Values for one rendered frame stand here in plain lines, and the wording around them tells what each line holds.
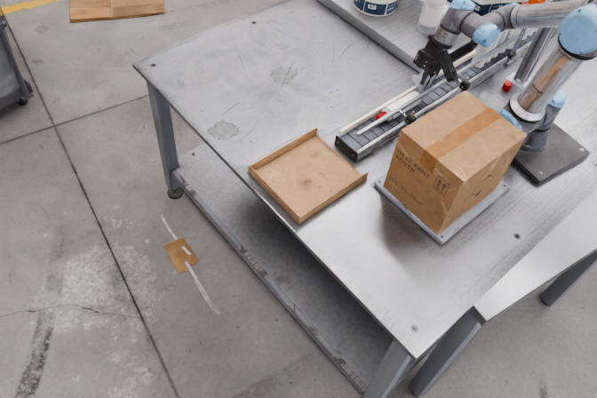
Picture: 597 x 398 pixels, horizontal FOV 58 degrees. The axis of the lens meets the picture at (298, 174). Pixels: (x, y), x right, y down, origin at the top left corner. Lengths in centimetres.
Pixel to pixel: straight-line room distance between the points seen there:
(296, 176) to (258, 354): 89
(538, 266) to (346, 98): 90
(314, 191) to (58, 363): 131
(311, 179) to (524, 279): 73
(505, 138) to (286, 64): 94
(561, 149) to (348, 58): 88
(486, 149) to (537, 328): 128
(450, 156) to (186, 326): 140
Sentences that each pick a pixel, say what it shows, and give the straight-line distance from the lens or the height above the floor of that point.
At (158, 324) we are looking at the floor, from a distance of 245.
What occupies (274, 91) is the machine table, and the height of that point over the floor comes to 83.
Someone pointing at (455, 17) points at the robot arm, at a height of 122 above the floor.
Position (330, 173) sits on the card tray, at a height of 83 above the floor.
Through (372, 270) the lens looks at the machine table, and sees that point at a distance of 163.
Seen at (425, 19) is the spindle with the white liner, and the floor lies 94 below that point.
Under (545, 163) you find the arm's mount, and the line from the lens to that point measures 208.
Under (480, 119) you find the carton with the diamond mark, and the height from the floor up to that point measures 112.
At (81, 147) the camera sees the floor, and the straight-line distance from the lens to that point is 311.
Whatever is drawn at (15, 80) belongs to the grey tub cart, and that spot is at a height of 24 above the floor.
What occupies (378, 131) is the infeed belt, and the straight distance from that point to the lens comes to 191.
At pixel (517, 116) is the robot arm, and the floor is 107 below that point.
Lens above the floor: 222
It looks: 51 degrees down
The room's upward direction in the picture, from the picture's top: 7 degrees clockwise
